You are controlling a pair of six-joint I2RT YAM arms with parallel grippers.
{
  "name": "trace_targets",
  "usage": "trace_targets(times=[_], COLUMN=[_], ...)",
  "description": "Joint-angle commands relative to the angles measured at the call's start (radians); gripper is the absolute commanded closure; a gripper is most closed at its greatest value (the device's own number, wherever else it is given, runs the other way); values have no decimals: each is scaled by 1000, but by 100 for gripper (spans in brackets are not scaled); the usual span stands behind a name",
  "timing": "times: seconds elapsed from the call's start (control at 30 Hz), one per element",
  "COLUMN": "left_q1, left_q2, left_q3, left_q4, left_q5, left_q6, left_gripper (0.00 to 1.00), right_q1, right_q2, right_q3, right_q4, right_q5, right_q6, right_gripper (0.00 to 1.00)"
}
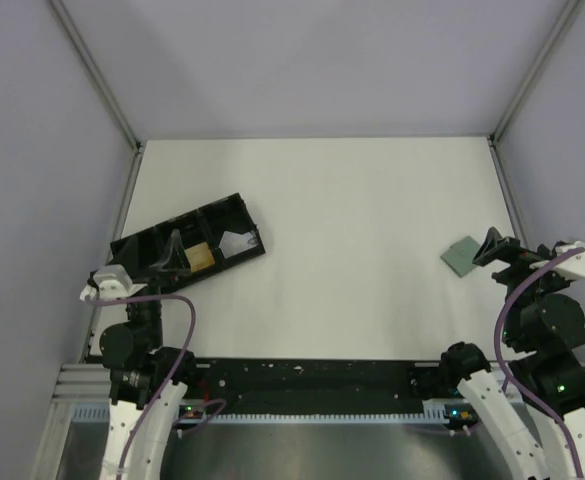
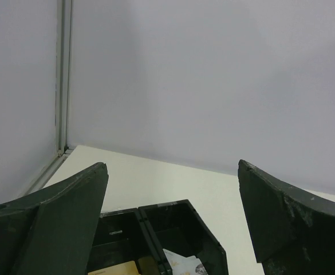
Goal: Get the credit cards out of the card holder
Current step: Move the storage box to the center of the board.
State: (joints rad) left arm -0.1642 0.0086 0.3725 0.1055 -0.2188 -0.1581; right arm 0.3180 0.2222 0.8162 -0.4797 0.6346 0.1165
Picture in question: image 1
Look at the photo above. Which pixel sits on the white credit cards stack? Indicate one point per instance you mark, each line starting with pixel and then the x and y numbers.
pixel 232 244

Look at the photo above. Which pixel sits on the aluminium frame rail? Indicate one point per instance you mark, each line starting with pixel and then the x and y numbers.
pixel 82 383

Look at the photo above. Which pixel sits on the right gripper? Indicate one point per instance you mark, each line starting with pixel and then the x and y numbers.
pixel 519 258

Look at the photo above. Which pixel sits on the green card holder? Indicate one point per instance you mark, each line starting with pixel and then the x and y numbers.
pixel 459 256

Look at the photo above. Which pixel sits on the right aluminium corner post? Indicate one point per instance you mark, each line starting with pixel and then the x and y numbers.
pixel 566 18

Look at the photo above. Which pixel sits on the white slotted cable duct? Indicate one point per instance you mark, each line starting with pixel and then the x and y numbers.
pixel 431 415

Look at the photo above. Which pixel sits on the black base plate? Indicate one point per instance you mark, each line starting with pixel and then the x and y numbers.
pixel 309 387

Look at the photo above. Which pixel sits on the left aluminium corner post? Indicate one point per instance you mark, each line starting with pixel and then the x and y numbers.
pixel 94 73

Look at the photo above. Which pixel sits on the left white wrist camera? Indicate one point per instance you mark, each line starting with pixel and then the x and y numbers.
pixel 111 282

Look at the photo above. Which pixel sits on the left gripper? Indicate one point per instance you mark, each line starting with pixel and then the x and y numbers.
pixel 175 262

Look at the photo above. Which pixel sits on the gold credit cards stack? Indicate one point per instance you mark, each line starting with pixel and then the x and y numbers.
pixel 199 257

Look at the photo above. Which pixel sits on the aluminium corner post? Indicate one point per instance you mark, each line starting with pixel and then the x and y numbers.
pixel 566 18
pixel 94 73

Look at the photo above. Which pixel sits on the black three-compartment tray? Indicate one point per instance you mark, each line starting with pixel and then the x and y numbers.
pixel 143 249

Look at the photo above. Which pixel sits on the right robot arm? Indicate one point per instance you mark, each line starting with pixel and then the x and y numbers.
pixel 536 414

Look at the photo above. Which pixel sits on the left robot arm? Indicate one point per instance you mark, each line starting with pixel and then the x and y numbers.
pixel 147 379

